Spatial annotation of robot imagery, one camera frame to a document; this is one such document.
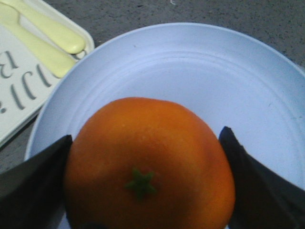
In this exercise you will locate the cream white tray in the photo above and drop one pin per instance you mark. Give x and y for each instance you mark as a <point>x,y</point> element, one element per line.
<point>25,83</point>

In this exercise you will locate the pale yellow utensil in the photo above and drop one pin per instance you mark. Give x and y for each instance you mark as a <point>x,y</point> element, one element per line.
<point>61,35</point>
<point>52,58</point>

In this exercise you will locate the light blue plate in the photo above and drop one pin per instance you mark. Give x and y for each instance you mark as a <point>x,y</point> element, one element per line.
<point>225,77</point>

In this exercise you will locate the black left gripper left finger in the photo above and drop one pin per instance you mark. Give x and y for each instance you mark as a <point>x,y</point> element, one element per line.
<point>31,194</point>

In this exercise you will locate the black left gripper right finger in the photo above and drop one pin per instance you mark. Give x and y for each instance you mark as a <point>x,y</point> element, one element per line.
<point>264,200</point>

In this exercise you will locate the orange fruit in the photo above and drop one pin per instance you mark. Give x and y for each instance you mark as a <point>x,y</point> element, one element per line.
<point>141,163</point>

